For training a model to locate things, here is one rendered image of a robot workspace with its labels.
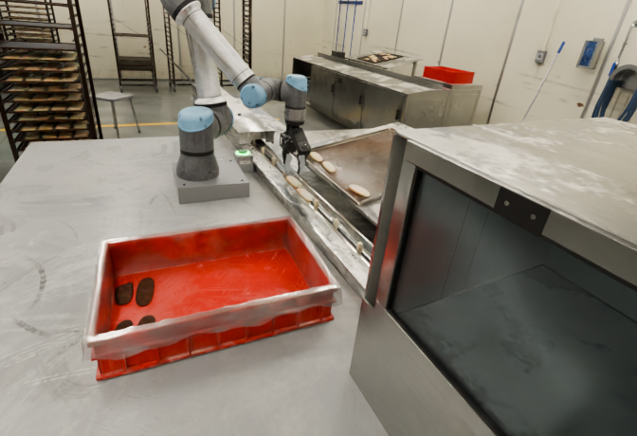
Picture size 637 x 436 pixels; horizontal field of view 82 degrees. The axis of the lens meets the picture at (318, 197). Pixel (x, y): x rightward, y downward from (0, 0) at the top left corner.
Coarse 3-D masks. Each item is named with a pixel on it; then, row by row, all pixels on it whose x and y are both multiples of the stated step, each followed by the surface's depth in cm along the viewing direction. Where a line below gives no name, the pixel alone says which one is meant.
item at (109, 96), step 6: (90, 96) 398; (96, 96) 399; (102, 96) 403; (108, 96) 406; (114, 96) 408; (120, 96) 410; (126, 96) 411; (132, 96) 419; (114, 102) 398; (132, 102) 424; (114, 108) 399; (132, 108) 426; (114, 114) 401; (114, 120) 442; (138, 126) 438; (138, 132) 440
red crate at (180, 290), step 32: (256, 256) 101; (288, 256) 103; (160, 288) 87; (192, 288) 88; (224, 288) 89; (256, 288) 90; (288, 288) 90; (160, 320) 78; (288, 320) 77; (320, 320) 80; (160, 352) 68; (192, 352) 70
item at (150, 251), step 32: (224, 224) 96; (256, 224) 98; (288, 224) 101; (128, 256) 88; (160, 256) 91; (192, 256) 95; (224, 256) 99; (96, 288) 71; (320, 288) 76; (96, 320) 64; (192, 320) 66; (224, 320) 69; (256, 320) 72; (96, 352) 61; (128, 352) 63
